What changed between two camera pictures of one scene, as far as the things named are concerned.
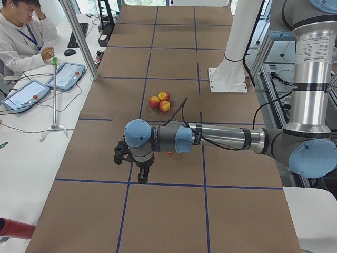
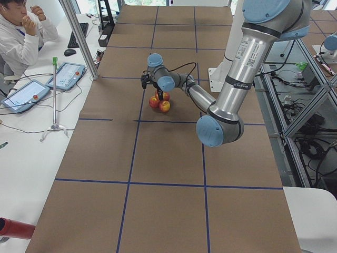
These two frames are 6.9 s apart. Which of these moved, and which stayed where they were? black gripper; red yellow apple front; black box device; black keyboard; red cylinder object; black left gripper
Moved: black left gripper; black gripper
Stayed: red yellow apple front; black box device; red cylinder object; black keyboard
